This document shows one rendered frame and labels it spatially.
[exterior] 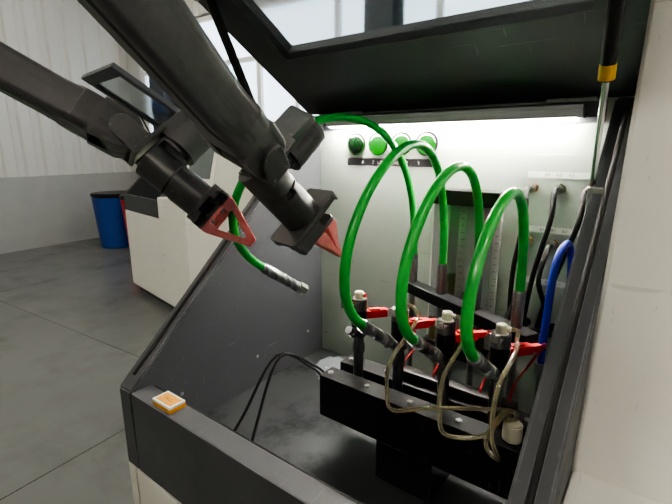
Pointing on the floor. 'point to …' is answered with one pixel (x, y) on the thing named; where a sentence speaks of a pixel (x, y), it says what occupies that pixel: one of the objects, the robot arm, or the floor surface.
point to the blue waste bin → (110, 219)
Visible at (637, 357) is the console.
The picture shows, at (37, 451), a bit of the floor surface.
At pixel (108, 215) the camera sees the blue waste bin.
